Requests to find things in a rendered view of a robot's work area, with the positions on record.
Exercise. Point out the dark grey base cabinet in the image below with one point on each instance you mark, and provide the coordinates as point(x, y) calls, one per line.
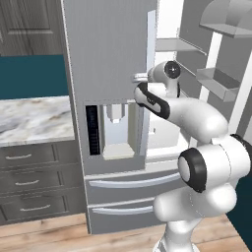
point(74, 183)

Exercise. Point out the rounded grey door bin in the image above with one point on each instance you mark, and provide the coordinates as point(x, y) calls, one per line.
point(229, 19)

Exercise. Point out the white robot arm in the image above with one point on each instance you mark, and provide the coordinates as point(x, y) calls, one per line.
point(200, 118)

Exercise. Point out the low grey fridge drawer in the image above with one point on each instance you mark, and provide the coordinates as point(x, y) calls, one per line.
point(114, 223)

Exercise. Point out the open grey fridge door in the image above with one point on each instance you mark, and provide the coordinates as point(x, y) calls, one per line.
point(193, 19)

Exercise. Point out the dark grey wall cupboard door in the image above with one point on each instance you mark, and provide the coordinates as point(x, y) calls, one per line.
point(29, 19)

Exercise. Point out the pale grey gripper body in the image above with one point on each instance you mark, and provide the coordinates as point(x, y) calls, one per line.
point(140, 78)

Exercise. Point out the boxy grey door bin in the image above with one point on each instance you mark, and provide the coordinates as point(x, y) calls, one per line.
point(216, 83)

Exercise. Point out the tall grey fridge drawer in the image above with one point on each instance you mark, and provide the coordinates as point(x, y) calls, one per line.
point(111, 194)

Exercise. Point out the grey fridge shelf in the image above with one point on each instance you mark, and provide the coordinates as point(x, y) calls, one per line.
point(174, 45)

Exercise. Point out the dark grey cabinet drawer front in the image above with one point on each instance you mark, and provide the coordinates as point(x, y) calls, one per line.
point(49, 177)
point(39, 151)
point(55, 201)

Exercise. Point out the grey fridge door with dispenser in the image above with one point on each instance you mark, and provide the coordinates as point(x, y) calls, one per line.
point(105, 49)

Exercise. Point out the white fridge interior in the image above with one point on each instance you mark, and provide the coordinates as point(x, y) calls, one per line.
point(168, 16)

